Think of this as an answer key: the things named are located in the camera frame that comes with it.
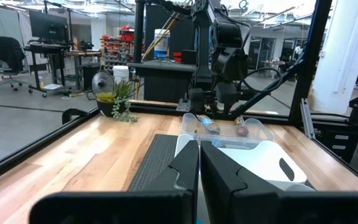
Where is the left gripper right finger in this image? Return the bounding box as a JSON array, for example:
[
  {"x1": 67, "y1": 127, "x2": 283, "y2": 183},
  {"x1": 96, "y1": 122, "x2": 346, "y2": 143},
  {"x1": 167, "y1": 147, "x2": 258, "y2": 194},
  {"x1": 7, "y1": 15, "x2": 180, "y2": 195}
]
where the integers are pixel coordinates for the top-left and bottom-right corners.
[{"x1": 200, "y1": 141, "x2": 358, "y2": 224}]

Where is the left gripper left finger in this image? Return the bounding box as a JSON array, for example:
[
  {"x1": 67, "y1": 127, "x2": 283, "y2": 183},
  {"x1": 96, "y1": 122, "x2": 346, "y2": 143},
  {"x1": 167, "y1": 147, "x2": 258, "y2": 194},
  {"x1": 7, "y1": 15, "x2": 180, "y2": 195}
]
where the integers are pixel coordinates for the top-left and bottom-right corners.
[{"x1": 29, "y1": 139, "x2": 200, "y2": 224}]

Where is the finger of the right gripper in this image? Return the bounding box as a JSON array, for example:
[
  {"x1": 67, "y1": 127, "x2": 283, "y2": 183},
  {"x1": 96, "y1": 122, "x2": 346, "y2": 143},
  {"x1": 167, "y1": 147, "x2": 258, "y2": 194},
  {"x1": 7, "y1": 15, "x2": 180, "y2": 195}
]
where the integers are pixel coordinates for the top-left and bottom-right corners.
[
  {"x1": 227, "y1": 83, "x2": 242, "y2": 112},
  {"x1": 215, "y1": 83, "x2": 229, "y2": 113}
]

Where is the orange cream granola bar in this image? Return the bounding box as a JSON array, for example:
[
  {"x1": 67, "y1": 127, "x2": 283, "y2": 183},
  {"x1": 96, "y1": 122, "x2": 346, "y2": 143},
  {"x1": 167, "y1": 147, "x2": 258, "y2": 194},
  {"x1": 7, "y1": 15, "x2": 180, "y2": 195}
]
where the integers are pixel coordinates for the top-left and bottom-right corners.
[{"x1": 196, "y1": 114, "x2": 221, "y2": 135}]

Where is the green orange granola bar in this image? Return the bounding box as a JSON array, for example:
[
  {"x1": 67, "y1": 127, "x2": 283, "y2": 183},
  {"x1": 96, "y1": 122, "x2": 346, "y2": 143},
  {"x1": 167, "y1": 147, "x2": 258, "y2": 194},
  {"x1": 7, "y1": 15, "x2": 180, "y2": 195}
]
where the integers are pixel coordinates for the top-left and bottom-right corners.
[{"x1": 234, "y1": 116, "x2": 250, "y2": 138}]

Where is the dark woven placemat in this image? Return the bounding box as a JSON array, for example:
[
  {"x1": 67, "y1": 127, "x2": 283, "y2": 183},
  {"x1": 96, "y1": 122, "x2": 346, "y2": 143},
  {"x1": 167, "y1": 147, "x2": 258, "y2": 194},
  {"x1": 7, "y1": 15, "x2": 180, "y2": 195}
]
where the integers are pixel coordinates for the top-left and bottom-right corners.
[{"x1": 127, "y1": 133, "x2": 180, "y2": 192}]

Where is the clear plastic bin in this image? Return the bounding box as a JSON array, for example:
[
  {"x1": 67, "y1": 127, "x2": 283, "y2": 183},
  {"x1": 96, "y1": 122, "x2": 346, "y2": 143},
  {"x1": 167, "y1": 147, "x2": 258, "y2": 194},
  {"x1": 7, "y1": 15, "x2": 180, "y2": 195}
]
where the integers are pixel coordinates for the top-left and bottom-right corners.
[{"x1": 181, "y1": 112, "x2": 275, "y2": 150}]

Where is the white plastic bin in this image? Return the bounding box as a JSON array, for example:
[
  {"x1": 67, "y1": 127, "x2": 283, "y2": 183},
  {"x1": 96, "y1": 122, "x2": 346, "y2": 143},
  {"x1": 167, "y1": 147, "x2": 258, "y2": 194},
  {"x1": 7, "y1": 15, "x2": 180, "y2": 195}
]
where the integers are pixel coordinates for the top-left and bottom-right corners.
[{"x1": 173, "y1": 133, "x2": 309, "y2": 192}]

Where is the dark grey desk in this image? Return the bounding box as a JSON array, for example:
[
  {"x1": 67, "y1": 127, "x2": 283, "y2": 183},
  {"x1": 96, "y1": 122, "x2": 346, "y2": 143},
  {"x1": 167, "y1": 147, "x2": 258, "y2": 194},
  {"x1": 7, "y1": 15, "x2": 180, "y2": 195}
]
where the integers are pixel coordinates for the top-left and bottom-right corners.
[{"x1": 127, "y1": 60, "x2": 198, "y2": 103}]

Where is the white blue container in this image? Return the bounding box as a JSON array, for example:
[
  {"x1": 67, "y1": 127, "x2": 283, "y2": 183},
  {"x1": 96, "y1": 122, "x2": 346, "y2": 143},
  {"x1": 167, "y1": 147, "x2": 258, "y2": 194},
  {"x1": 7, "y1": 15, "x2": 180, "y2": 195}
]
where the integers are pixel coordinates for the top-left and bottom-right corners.
[{"x1": 153, "y1": 29, "x2": 171, "y2": 60}]

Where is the silver aluminium strip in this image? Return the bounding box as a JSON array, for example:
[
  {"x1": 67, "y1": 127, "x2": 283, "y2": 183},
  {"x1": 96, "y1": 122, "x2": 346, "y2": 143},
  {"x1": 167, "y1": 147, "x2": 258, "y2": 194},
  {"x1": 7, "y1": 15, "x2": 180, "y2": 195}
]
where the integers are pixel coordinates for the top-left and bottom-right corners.
[{"x1": 299, "y1": 98, "x2": 317, "y2": 140}]

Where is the black pole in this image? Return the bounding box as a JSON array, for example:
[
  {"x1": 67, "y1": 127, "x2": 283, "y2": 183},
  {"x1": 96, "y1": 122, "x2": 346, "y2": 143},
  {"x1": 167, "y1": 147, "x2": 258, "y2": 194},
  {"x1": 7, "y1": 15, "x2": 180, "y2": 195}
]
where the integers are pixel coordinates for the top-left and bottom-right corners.
[{"x1": 134, "y1": 0, "x2": 145, "y2": 63}]

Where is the white bucket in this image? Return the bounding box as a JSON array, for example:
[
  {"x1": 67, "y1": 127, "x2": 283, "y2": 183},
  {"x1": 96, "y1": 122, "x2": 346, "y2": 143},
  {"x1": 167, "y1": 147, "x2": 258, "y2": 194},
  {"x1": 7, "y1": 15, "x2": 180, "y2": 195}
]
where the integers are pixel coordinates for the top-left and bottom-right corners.
[{"x1": 112, "y1": 65, "x2": 131, "y2": 83}]

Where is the small potted succulent plant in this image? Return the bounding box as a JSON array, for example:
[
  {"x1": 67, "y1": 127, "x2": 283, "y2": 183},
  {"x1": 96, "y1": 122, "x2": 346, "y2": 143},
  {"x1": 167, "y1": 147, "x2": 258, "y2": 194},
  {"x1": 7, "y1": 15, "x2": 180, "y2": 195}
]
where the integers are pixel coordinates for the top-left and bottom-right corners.
[{"x1": 95, "y1": 79, "x2": 140, "y2": 124}]

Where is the red parts shelf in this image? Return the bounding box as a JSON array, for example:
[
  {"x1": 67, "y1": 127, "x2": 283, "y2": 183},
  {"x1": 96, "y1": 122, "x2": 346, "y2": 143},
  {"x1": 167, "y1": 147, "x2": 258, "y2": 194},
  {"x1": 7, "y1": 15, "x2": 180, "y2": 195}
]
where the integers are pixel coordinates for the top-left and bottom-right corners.
[{"x1": 100, "y1": 26, "x2": 145, "y2": 73}]

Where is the round metal fan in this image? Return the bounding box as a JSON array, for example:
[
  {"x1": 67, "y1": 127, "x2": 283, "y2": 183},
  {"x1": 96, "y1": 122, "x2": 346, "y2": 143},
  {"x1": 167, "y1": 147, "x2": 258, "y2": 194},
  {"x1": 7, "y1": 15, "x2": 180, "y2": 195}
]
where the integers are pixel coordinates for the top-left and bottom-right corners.
[{"x1": 91, "y1": 70, "x2": 116, "y2": 96}]

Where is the black office desk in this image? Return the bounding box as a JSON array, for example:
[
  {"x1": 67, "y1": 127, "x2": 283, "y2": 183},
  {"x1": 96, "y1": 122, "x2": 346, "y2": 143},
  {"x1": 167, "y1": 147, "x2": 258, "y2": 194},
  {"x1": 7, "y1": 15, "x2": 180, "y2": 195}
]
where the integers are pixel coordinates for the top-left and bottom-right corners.
[{"x1": 23, "y1": 42, "x2": 103, "y2": 98}]

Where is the black computer monitor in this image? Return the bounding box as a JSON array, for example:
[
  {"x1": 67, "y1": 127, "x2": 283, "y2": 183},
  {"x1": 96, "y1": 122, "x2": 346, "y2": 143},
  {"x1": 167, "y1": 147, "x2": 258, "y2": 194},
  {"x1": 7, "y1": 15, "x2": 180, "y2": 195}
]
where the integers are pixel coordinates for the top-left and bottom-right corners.
[{"x1": 29, "y1": 9, "x2": 69, "y2": 44}]

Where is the black jacket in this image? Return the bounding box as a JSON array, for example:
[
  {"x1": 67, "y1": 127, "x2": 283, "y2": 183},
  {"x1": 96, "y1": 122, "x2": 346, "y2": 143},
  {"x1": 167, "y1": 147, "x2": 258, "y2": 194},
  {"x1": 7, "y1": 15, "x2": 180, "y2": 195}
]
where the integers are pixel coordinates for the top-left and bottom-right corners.
[{"x1": 0, "y1": 35, "x2": 27, "y2": 75}]

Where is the silver bracket plate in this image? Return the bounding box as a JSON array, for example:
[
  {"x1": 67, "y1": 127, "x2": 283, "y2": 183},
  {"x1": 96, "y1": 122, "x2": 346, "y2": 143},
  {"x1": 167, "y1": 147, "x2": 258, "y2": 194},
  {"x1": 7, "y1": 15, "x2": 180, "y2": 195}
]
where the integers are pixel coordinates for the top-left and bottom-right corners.
[{"x1": 176, "y1": 98, "x2": 193, "y2": 113}]

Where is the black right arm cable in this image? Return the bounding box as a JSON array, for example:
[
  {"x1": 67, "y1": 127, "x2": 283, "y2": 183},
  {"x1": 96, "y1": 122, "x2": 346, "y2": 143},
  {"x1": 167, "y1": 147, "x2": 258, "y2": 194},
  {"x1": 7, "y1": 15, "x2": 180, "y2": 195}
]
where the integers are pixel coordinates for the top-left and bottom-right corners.
[{"x1": 237, "y1": 67, "x2": 285, "y2": 95}]

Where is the yellow cable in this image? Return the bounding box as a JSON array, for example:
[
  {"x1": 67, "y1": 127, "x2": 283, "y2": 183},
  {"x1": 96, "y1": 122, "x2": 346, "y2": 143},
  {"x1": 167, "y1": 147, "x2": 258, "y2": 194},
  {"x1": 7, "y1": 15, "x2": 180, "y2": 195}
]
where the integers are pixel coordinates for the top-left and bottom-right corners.
[{"x1": 141, "y1": 0, "x2": 192, "y2": 62}]

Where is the black aluminium table frame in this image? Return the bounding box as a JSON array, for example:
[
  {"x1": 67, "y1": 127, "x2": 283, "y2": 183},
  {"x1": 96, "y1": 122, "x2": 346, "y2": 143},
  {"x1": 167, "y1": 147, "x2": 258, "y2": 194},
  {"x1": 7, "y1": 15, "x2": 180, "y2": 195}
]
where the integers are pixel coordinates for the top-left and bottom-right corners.
[{"x1": 0, "y1": 0, "x2": 358, "y2": 190}]

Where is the black frame hook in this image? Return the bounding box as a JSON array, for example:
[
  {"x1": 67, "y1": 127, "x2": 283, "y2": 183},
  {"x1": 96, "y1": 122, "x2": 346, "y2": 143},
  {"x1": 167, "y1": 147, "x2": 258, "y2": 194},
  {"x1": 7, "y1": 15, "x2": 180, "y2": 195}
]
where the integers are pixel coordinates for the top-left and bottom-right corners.
[{"x1": 62, "y1": 108, "x2": 88, "y2": 125}]

